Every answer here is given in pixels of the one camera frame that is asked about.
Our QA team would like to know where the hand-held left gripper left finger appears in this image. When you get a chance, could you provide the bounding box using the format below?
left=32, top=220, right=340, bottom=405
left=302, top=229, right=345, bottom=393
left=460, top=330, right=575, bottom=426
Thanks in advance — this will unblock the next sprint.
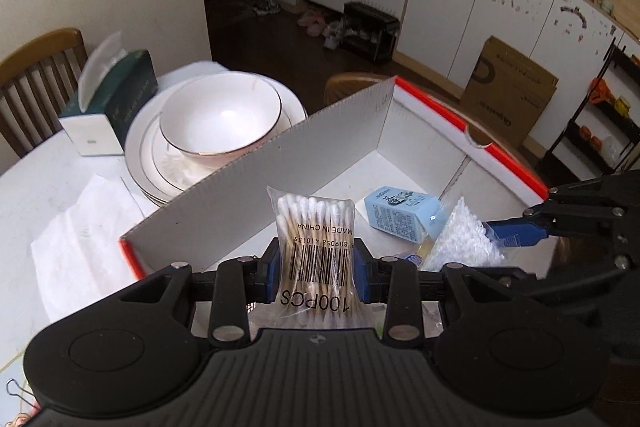
left=117, top=238, right=282, bottom=349

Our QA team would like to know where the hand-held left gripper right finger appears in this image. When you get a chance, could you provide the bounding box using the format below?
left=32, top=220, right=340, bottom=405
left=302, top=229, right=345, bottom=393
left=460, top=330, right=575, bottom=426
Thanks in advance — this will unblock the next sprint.
left=354, top=239, right=511, bottom=342

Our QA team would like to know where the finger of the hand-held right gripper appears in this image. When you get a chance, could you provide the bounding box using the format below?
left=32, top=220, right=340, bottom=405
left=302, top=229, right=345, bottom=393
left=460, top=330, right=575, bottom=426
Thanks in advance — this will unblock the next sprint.
left=485, top=201, right=627, bottom=249

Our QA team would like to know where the clear bag of white pieces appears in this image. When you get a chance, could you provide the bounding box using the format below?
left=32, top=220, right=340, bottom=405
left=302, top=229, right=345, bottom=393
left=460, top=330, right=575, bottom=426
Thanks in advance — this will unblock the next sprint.
left=425, top=198, right=506, bottom=273

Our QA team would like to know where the cotton swab packet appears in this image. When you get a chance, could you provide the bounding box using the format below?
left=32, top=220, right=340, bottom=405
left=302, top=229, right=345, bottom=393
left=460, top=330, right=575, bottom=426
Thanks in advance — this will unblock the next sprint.
left=266, top=186, right=361, bottom=314

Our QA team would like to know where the light blue carton box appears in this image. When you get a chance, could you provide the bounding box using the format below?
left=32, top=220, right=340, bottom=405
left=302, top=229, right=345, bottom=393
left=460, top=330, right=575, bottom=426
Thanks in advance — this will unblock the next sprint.
left=364, top=185, right=443, bottom=244

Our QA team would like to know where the red cardboard box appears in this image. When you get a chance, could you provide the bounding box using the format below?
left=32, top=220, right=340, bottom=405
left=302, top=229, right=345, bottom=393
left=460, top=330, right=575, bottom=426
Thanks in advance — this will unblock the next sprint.
left=119, top=76, right=551, bottom=298

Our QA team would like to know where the white marble desktop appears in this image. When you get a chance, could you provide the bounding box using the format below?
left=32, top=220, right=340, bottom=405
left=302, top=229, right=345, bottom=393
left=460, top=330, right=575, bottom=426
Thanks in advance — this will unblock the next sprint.
left=0, top=62, right=311, bottom=414

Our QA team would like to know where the brown cardboard box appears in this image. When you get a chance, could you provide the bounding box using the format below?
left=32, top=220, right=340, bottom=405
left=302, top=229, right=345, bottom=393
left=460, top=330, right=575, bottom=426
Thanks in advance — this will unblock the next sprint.
left=459, top=36, right=559, bottom=148

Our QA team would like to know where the black metal rack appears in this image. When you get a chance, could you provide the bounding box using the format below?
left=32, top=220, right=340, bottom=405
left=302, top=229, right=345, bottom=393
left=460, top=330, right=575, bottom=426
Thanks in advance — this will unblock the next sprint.
left=542, top=41, right=640, bottom=180

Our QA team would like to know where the white gold-rimmed plate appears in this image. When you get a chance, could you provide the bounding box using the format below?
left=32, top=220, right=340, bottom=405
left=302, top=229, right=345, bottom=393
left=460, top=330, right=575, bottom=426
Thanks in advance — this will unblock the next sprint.
left=152, top=107, right=293, bottom=200
left=125, top=79, right=308, bottom=208

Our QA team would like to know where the white gold-rimmed bowl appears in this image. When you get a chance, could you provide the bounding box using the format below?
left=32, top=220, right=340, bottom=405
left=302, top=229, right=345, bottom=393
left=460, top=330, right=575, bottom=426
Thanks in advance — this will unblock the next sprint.
left=159, top=74, right=282, bottom=170

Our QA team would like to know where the wooden chair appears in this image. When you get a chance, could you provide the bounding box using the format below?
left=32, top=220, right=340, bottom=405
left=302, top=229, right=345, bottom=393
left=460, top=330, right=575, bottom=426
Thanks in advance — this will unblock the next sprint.
left=0, top=28, right=90, bottom=158
left=324, top=72, right=398, bottom=108

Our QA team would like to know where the white paper tissue sheet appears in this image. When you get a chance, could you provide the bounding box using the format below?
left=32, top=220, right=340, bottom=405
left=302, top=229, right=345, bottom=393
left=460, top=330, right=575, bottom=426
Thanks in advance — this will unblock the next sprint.
left=30, top=174, right=157, bottom=323

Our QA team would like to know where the white cabinet with stickers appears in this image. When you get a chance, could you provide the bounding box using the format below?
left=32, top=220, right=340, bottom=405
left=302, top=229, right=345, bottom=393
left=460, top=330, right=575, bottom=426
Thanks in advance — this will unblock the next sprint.
left=392, top=0, right=640, bottom=98

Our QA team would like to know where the green and white tissue box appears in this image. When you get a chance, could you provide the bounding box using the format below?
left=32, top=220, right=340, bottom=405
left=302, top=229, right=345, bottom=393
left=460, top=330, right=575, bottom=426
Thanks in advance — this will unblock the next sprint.
left=58, top=32, right=160, bottom=156

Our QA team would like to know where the black shoe rack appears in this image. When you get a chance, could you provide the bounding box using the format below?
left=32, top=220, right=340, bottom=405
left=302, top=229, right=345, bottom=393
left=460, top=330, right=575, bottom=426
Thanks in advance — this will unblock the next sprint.
left=342, top=1, right=402, bottom=66

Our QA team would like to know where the pile of shoes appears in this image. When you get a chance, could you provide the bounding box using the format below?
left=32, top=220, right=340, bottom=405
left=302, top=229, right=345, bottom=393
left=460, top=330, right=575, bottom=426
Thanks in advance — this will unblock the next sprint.
left=250, top=0, right=381, bottom=52

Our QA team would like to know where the pink binder clip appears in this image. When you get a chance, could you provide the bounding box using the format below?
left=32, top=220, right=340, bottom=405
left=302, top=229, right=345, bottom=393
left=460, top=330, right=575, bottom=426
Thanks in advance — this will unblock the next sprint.
left=6, top=378, right=38, bottom=414

